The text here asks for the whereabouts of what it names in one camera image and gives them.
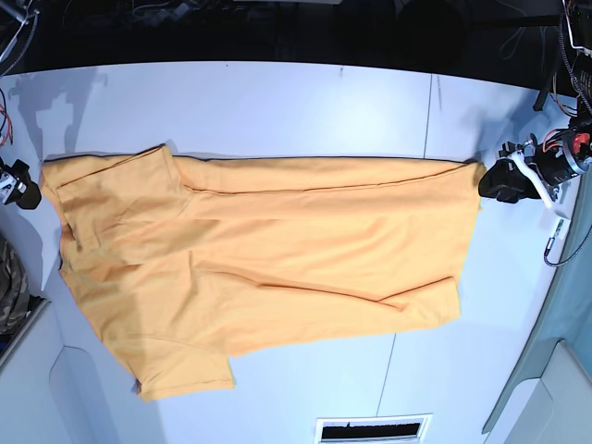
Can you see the white floor vent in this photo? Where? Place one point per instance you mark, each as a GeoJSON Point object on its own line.
{"type": "Point", "coordinates": [373, 430]}

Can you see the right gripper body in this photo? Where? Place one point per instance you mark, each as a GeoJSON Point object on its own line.
{"type": "Point", "coordinates": [9, 185]}

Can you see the yellow t-shirt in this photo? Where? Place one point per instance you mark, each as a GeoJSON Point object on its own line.
{"type": "Point", "coordinates": [179, 264]}

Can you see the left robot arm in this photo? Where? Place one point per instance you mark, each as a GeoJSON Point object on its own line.
{"type": "Point", "coordinates": [568, 83]}

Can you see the camouflage cloth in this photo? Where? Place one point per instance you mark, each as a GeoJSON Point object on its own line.
{"type": "Point", "coordinates": [15, 294]}

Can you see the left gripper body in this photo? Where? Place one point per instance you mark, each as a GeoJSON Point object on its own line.
{"type": "Point", "coordinates": [548, 165]}

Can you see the white right bin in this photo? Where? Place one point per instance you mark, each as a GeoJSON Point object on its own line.
{"type": "Point", "coordinates": [555, 408]}

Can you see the white bin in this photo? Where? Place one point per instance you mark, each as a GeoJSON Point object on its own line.
{"type": "Point", "coordinates": [51, 392]}
{"type": "Point", "coordinates": [555, 408]}

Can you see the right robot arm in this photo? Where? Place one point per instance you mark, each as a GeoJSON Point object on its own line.
{"type": "Point", "coordinates": [17, 35]}

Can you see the white left bin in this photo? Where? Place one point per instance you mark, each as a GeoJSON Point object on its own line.
{"type": "Point", "coordinates": [51, 392]}

